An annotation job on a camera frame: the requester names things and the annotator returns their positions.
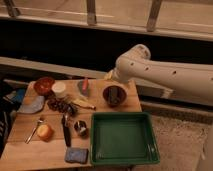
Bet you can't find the blue sponge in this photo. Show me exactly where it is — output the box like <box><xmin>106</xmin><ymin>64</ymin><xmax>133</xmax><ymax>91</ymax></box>
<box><xmin>64</xmin><ymin>147</ymin><xmax>88</xmax><ymax>164</ymax></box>

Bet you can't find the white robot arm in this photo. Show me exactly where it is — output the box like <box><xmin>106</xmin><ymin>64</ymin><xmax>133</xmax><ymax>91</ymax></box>
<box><xmin>105</xmin><ymin>44</ymin><xmax>213</xmax><ymax>102</ymax></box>

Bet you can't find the white paper cup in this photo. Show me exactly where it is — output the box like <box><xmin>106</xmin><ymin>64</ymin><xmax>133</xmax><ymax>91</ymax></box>
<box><xmin>52</xmin><ymin>82</ymin><xmax>66</xmax><ymax>98</ymax></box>

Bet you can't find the brown bowl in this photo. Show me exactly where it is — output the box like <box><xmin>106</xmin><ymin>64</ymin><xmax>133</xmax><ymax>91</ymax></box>
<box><xmin>103</xmin><ymin>85</ymin><xmax>127</xmax><ymax>107</ymax></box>

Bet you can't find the grey plate with carrot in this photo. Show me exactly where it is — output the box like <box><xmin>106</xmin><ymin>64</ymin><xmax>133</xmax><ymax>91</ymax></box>
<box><xmin>77</xmin><ymin>78</ymin><xmax>89</xmax><ymax>97</ymax></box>

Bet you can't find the banana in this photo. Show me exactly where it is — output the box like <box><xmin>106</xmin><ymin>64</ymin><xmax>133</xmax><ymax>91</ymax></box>
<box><xmin>72</xmin><ymin>99</ymin><xmax>96</xmax><ymax>110</ymax></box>

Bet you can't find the small metal can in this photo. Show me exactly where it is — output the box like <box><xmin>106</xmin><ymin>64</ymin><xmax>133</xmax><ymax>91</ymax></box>
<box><xmin>74</xmin><ymin>120</ymin><xmax>87</xmax><ymax>137</ymax></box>

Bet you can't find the bunch of dark grapes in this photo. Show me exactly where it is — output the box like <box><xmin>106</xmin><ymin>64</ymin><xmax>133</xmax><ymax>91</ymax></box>
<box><xmin>47</xmin><ymin>98</ymin><xmax>77</xmax><ymax>115</ymax></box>

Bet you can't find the green plastic tray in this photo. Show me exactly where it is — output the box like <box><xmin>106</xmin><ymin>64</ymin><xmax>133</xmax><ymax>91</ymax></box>
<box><xmin>90</xmin><ymin>112</ymin><xmax>160</xmax><ymax>166</ymax></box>

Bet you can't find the red bowl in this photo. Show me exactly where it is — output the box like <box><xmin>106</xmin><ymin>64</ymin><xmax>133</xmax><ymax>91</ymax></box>
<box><xmin>33</xmin><ymin>77</ymin><xmax>55</xmax><ymax>96</ymax></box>

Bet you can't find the wooden cutting board table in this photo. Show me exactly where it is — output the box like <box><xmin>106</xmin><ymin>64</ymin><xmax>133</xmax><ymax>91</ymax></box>
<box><xmin>0</xmin><ymin>79</ymin><xmax>141</xmax><ymax>171</ymax></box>

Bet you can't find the orange apple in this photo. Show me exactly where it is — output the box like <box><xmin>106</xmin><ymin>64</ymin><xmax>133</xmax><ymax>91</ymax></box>
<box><xmin>37</xmin><ymin>124</ymin><xmax>53</xmax><ymax>141</ymax></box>

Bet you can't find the black handled knife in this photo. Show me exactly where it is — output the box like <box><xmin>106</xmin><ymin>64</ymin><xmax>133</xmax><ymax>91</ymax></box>
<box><xmin>61</xmin><ymin>115</ymin><xmax>71</xmax><ymax>147</ymax></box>

